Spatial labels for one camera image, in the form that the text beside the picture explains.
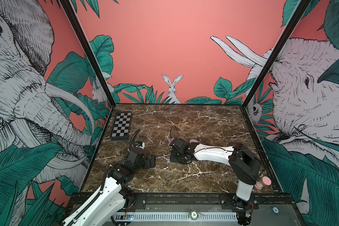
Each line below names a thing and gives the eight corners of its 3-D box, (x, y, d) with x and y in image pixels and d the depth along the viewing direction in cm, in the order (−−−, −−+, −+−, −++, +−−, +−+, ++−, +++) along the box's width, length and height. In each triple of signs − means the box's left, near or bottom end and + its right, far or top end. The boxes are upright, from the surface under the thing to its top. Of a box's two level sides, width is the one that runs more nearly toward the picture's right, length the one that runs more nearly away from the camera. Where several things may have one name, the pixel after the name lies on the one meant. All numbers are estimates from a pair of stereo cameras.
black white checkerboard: (112, 141, 99) (110, 138, 96) (118, 115, 115) (116, 112, 112) (128, 140, 100) (127, 137, 97) (131, 114, 116) (130, 111, 113)
